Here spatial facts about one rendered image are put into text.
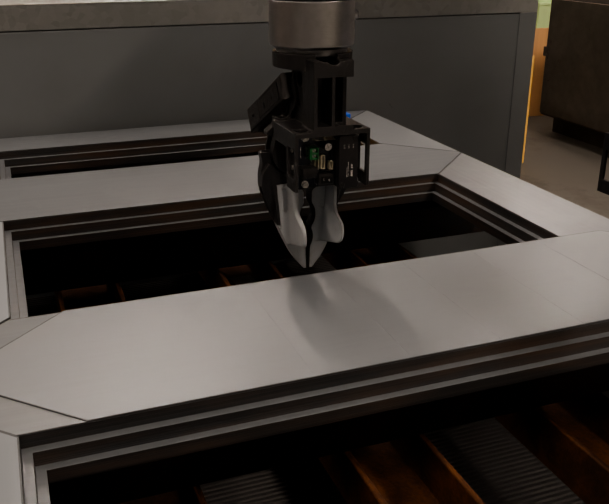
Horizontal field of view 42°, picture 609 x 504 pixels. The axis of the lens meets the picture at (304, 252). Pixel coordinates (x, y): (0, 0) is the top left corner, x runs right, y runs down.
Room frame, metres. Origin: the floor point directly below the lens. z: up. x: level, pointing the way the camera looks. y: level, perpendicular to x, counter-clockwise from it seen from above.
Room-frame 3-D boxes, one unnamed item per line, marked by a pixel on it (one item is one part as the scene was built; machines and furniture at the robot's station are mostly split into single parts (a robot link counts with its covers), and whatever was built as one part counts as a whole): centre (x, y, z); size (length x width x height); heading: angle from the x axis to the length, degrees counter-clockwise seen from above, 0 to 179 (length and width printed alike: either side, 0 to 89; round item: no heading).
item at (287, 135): (0.71, -0.01, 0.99); 0.09 x 0.08 x 0.12; 21
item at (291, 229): (0.71, 0.01, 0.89); 0.06 x 0.03 x 0.09; 21
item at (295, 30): (0.72, -0.01, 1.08); 0.08 x 0.08 x 0.05
